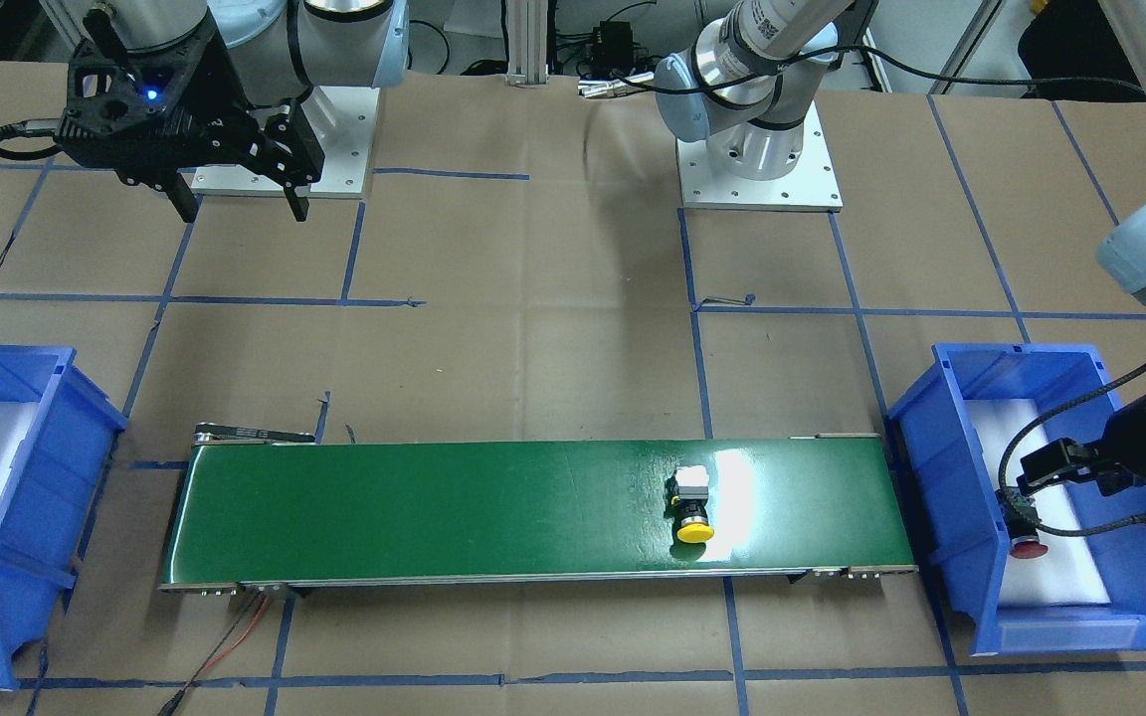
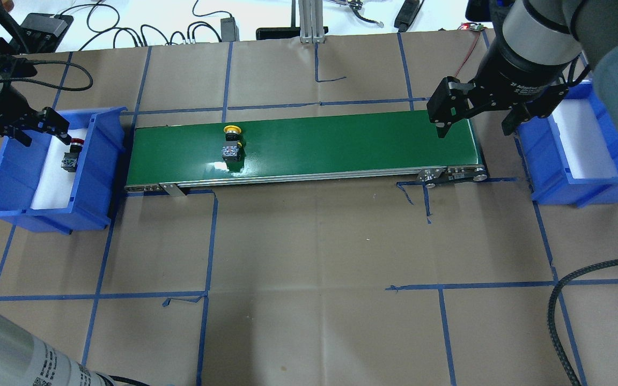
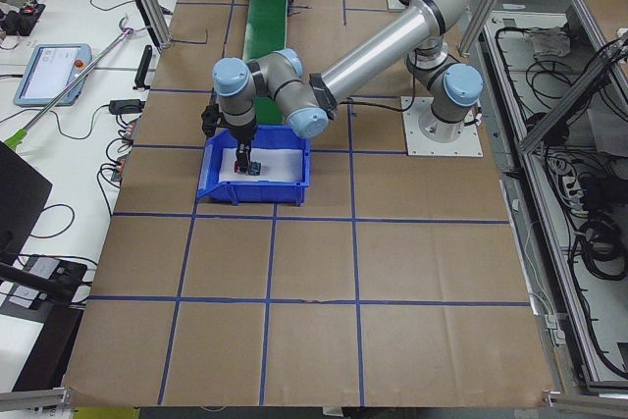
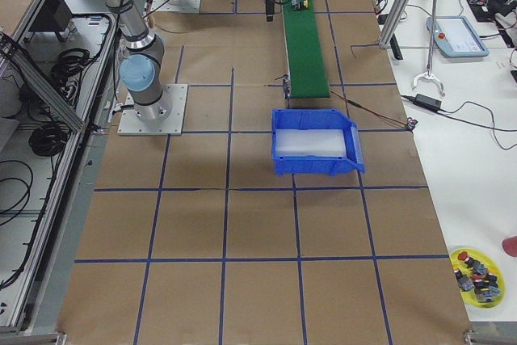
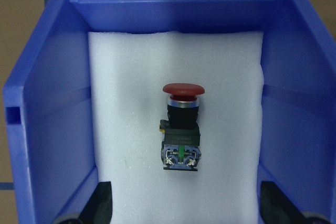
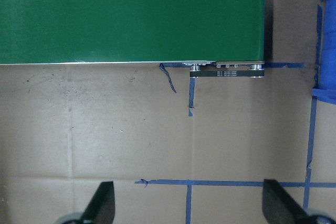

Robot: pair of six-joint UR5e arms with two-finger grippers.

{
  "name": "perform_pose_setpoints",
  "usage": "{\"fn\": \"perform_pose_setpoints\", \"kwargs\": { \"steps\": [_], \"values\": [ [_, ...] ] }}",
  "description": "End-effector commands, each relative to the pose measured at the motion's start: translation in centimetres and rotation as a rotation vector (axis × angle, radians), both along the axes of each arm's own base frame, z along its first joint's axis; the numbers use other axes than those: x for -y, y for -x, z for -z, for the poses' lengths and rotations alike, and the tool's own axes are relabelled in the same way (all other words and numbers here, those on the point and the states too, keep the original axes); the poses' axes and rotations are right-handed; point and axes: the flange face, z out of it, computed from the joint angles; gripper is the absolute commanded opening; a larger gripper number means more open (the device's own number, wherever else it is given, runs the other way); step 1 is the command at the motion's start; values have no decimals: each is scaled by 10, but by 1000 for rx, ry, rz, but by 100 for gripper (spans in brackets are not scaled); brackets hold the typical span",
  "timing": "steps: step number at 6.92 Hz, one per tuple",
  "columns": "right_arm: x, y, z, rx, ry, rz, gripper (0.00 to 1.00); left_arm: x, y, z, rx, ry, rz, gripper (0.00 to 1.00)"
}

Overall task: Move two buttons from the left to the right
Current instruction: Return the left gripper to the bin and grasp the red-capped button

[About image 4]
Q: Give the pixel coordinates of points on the yellow mushroom push button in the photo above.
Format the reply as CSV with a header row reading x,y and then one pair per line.
x,y
299,5

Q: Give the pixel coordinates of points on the yellow plate of buttons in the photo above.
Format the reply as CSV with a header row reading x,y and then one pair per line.
x,y
478,278

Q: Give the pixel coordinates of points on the green conveyor belt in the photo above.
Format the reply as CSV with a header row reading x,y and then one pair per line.
x,y
306,67

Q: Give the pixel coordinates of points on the black handheld device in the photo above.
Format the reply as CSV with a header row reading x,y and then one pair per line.
x,y
395,47

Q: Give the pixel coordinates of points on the silver reacher grabber tool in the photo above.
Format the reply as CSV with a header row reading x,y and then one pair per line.
x,y
427,74

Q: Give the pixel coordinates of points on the right blue plastic bin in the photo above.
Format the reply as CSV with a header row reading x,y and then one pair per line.
x,y
314,141

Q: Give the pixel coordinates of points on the blue teach pendant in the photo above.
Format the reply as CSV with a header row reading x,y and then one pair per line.
x,y
454,36

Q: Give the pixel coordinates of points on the black power adapter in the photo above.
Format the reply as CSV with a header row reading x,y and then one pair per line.
x,y
427,102

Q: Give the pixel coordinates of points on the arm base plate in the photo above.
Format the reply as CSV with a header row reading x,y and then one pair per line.
x,y
165,117
176,6

